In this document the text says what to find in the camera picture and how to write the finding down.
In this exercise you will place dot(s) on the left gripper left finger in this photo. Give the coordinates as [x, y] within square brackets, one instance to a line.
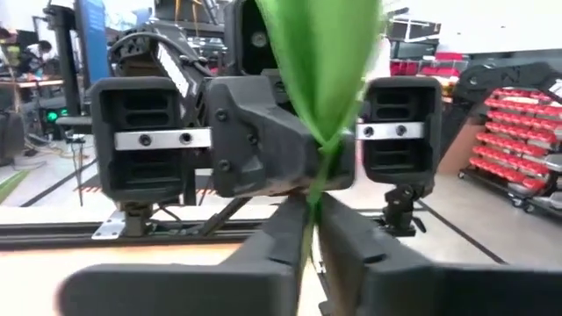
[197, 289]

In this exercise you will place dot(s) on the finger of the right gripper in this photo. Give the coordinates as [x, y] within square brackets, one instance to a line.
[254, 153]
[342, 167]

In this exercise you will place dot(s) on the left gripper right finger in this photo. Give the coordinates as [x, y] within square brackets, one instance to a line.
[417, 289]

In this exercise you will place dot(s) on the dark maroon artificial tulip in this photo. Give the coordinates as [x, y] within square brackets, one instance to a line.
[320, 66]

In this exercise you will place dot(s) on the black mat with orange stripes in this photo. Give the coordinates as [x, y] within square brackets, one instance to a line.
[88, 190]

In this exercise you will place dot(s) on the thin black stand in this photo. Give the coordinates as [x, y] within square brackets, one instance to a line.
[79, 171]

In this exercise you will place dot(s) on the black box with green lights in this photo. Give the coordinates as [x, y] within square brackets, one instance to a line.
[52, 117]

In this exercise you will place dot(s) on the brown cardboard box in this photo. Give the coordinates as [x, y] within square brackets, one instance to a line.
[456, 149]

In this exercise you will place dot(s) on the red storage cabinets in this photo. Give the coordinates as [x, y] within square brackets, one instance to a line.
[421, 66]

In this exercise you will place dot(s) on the wooden top work tables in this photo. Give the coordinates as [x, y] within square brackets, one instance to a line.
[39, 83]

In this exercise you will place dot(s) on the blue banner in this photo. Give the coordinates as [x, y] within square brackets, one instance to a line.
[92, 39]

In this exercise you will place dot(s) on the black and white boxes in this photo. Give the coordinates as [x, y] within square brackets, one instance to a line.
[412, 30]

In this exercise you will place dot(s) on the person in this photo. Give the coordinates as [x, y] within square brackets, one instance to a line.
[37, 55]

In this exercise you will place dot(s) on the rack of red bins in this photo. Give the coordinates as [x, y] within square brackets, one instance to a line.
[518, 136]

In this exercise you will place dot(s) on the white metal bracket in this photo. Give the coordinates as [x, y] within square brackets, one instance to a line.
[110, 224]

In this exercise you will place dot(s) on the black post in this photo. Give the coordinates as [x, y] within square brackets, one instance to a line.
[63, 57]

